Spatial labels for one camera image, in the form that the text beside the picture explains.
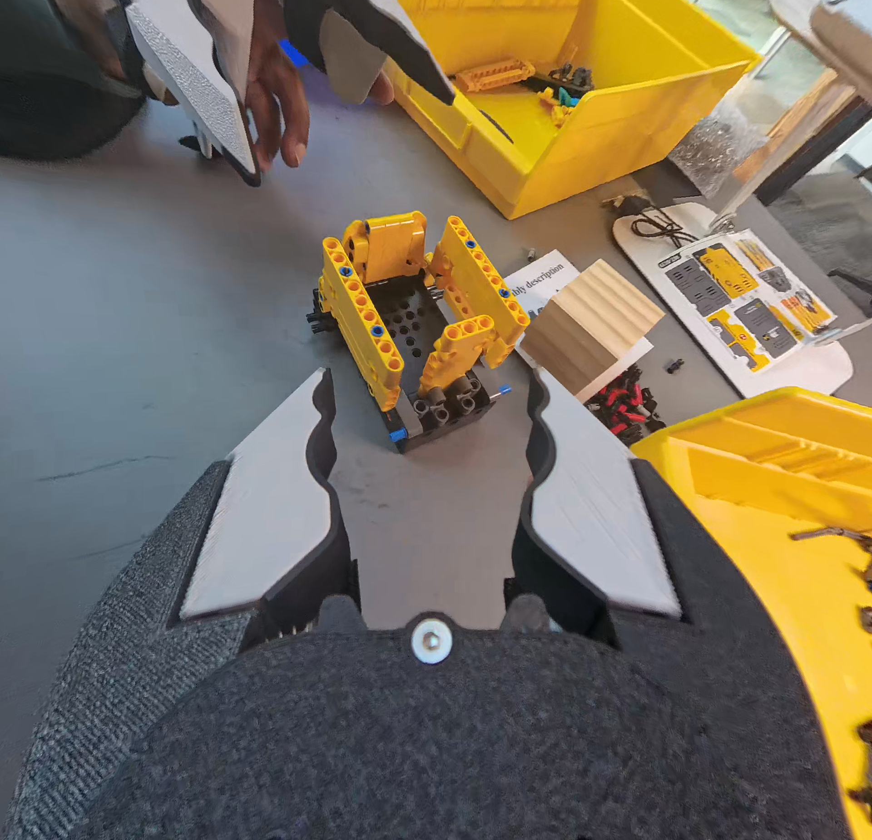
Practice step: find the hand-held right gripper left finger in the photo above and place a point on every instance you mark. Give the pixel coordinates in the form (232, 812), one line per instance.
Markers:
(266, 526)

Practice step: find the person's left forearm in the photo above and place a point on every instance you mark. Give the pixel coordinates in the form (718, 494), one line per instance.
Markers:
(41, 29)

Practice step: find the person's left hand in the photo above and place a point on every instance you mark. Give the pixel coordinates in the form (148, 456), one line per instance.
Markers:
(279, 104)

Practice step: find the partly built yellow lego model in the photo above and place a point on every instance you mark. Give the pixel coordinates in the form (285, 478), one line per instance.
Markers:
(381, 240)

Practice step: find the white instruction board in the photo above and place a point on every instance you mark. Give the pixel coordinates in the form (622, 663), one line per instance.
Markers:
(817, 370)

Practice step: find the wooden block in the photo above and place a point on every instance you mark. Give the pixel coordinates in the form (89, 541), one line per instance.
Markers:
(593, 315)

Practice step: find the white assembly instruction sheet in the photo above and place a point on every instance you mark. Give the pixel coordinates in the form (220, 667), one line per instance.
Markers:
(538, 278)

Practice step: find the pile of small lego pins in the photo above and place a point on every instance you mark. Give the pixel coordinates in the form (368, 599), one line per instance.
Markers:
(623, 404)

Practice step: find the black chair armrest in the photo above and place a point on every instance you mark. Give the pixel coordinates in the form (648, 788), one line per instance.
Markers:
(54, 124)

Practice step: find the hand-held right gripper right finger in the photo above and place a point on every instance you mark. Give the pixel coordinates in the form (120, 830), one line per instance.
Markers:
(599, 526)

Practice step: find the clear bag of small parts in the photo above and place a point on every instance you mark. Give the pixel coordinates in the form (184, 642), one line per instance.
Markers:
(715, 152)

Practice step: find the yellow plastic storage bin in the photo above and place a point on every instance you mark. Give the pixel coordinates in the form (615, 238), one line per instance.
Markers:
(749, 581)
(613, 138)

